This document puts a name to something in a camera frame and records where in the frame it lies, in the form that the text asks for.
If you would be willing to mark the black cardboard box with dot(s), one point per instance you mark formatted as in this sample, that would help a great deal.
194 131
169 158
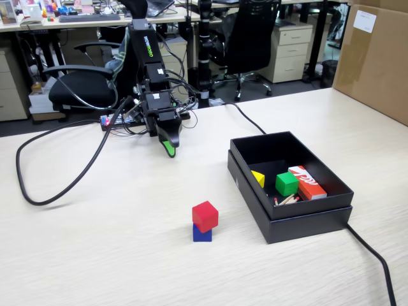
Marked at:
312 207

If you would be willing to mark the stack of white boxes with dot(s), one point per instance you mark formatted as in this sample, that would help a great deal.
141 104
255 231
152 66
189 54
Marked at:
39 102

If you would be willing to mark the green wooden cube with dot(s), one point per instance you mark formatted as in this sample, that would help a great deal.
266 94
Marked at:
287 185

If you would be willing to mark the beige three-drawer cabinet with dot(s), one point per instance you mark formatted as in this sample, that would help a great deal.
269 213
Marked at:
291 48

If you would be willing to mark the beige drawer cabinet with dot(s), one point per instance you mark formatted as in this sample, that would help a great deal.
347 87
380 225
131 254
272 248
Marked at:
9 89
178 51

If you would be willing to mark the red and white matchbox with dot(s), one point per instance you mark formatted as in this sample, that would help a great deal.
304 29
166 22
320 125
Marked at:
310 186

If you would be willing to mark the black laptop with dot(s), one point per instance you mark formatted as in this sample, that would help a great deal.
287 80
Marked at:
159 6

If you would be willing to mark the framed picture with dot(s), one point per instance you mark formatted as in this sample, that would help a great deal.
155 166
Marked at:
8 12

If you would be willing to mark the yellow wooden block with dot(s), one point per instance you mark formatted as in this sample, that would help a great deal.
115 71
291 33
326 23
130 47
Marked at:
259 180

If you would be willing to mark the small wrist camera board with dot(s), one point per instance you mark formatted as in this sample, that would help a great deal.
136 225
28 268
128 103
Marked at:
134 113

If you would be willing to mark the black mesh office chair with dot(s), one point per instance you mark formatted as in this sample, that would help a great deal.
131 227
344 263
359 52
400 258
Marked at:
248 41

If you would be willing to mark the red wooden cube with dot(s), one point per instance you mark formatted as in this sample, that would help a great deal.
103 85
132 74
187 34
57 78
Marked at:
205 215

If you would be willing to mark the beige desk telephone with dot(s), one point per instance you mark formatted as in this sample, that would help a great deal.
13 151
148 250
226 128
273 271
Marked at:
30 22

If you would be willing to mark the black office chair with armrests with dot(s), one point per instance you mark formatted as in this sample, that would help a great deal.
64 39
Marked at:
79 89

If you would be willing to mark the black vertical stand pole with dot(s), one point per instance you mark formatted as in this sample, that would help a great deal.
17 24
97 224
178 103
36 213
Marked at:
204 48

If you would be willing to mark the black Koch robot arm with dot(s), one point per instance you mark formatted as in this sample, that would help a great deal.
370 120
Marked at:
146 44

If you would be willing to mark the black open box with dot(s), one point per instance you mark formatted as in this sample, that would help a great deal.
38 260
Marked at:
309 228

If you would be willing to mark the controller board with red LED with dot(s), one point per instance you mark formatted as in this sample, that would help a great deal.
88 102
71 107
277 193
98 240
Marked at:
106 122

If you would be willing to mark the black computer keyboard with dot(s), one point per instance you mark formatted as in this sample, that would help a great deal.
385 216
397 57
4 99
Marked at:
89 18

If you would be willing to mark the striped gray green garment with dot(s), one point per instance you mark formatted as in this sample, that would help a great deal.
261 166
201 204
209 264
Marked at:
116 63

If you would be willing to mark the light wood office desk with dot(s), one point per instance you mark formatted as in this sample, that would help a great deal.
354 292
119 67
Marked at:
95 25

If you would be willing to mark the large brown cardboard box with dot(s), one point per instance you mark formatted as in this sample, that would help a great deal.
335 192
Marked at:
376 63

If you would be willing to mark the black waste bin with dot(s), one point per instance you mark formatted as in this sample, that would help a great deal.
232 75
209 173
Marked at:
328 75

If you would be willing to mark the blue wooden cube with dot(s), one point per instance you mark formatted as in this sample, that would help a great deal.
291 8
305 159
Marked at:
201 236

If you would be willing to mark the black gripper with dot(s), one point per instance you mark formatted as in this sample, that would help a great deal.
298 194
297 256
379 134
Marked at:
162 115

